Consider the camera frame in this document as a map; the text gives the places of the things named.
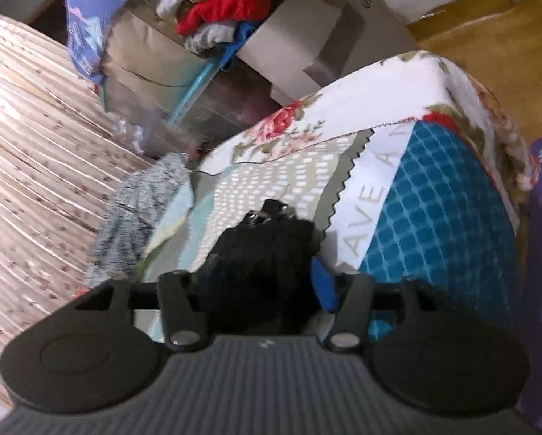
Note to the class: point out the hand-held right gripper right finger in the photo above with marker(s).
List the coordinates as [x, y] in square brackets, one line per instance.
[323, 291]

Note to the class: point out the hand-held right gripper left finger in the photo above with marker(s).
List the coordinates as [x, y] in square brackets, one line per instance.
[180, 308]

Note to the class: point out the black pants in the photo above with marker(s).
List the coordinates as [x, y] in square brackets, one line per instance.
[258, 268]

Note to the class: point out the grey speckled cloth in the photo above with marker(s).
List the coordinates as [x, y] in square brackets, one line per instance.
[132, 220]

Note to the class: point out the printed blue and beige bedsheet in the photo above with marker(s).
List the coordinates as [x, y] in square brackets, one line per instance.
[434, 217]

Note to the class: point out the striped beige bedsheet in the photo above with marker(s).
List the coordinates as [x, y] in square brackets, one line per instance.
[30, 154]

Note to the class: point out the white floral blanket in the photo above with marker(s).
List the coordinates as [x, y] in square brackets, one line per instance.
[389, 86]

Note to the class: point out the brown cardboard box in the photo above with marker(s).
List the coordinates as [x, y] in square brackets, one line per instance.
[139, 59]

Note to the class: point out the grey cardboard box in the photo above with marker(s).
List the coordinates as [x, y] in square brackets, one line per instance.
[307, 31]

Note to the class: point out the blue garment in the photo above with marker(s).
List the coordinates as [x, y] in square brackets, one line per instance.
[237, 40]

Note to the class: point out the blue floral cloth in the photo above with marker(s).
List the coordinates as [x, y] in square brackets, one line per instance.
[89, 22]

